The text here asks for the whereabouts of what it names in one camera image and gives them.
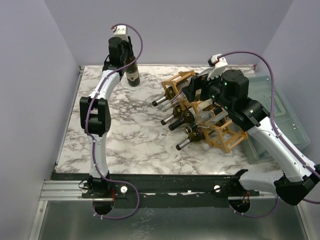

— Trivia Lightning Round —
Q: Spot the round clear glass bottle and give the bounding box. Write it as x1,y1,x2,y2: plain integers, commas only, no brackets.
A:
160,70,209,112

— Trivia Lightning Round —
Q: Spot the green bottle Primitivo label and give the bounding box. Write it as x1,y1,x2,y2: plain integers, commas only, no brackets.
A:
151,86,179,107

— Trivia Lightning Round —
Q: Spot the olive wine bottle brown label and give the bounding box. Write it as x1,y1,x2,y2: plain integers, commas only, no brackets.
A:
160,104,185,126

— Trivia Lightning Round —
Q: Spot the dark green bottle Masini label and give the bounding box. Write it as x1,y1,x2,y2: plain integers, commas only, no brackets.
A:
125,54,140,87

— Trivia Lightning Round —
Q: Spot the green wine bottle cream label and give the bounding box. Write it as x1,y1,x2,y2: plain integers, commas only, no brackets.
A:
168,107,196,131

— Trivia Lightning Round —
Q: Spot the square clear liquor bottle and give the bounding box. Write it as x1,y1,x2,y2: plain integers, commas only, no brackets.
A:
183,108,228,134

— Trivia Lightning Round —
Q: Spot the green wine bottle white label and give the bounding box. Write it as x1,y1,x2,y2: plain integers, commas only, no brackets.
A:
175,129,206,151

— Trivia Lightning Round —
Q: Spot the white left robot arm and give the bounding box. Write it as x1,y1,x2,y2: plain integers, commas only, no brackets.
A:
79,36,132,180

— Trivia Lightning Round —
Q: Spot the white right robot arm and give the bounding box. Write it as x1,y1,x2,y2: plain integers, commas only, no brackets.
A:
182,69,320,206

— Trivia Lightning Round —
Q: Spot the wooden wine rack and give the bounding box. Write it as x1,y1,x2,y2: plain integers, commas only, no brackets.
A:
152,68,248,153

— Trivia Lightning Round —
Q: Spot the translucent plastic storage box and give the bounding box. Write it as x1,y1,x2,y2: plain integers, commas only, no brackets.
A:
242,73,311,164

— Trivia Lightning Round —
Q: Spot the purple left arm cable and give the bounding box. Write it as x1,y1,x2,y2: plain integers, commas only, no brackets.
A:
84,24,143,221

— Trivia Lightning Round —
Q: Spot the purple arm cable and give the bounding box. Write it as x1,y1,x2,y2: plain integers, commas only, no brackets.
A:
84,24,143,221
217,51,320,218

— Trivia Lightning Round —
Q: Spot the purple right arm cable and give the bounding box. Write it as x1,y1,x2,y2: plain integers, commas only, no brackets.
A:
217,51,320,218

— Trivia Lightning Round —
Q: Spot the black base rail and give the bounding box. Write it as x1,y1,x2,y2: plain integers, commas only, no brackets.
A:
51,172,259,214

